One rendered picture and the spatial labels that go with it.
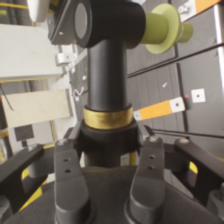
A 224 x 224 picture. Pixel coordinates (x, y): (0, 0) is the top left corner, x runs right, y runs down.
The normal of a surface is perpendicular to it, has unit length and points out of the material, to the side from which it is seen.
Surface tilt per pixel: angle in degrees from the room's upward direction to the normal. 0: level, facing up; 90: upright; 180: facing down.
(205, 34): 0
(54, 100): 90
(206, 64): 0
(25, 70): 90
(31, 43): 90
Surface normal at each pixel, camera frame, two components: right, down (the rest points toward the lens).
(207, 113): -0.85, 0.18
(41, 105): 0.50, -0.01
